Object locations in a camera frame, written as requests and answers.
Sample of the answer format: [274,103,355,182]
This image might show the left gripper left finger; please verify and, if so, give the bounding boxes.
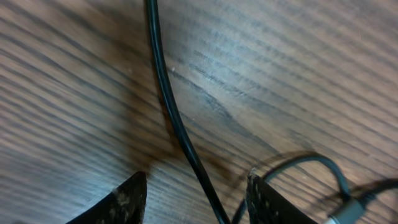
[68,171,147,224]

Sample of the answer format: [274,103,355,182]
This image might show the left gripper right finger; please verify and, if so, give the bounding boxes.
[246,169,317,224]

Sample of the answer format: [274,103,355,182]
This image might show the black usb cable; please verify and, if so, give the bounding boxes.
[144,0,233,224]
[231,154,398,224]

